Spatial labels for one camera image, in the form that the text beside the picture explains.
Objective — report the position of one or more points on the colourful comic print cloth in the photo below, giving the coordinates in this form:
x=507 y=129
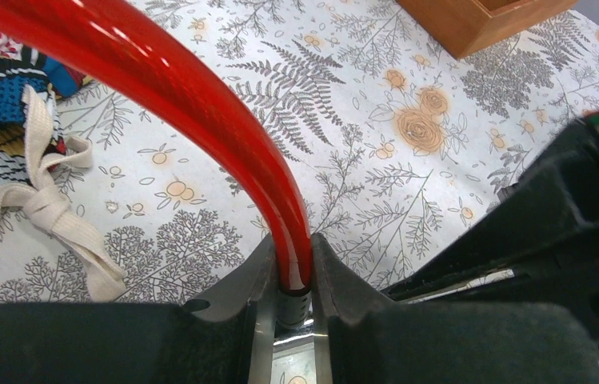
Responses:
x=32 y=146

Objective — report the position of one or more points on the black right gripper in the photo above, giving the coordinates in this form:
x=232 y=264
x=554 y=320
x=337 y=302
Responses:
x=540 y=244

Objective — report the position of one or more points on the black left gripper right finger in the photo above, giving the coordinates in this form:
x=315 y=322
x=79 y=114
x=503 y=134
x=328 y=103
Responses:
x=361 y=336

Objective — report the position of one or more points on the orange wooden compartment tray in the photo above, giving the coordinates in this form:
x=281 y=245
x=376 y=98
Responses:
x=463 y=27

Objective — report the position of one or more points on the red cable lock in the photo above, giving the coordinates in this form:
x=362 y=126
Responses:
x=121 y=47

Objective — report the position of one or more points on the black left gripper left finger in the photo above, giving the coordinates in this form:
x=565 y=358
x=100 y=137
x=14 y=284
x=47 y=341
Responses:
x=223 y=335

